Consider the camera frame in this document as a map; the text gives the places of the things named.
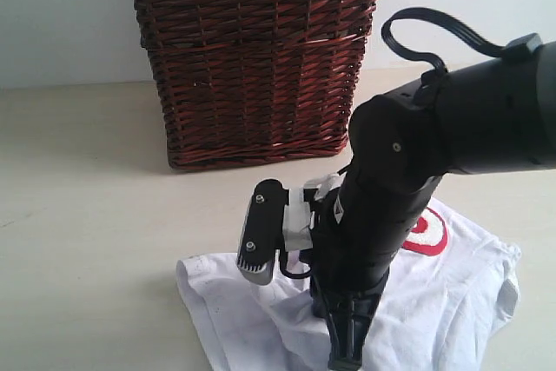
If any dark brown wicker basket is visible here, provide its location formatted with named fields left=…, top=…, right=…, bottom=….
left=133, top=0, right=377, bottom=171

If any white t-shirt red lettering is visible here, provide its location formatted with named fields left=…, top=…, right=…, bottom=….
left=176, top=199, right=521, bottom=370

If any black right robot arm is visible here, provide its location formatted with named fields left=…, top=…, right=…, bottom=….
left=310, top=43, right=555, bottom=370

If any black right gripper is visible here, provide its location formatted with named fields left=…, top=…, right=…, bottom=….
left=312, top=95, right=447, bottom=368

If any black camera cable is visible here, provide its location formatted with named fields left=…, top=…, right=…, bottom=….
left=381, top=6, right=544, bottom=75

